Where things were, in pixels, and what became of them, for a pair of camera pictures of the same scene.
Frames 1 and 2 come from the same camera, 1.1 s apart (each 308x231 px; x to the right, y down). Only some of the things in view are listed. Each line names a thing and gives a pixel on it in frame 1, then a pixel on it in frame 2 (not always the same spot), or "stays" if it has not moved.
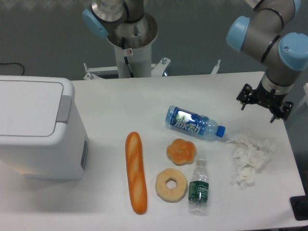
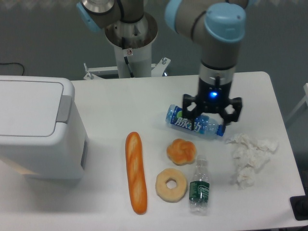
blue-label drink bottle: x=193 y=122 stays
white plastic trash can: x=43 y=135 stays
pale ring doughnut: x=173 y=195 stays
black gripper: x=263 y=97 -> x=211 y=98
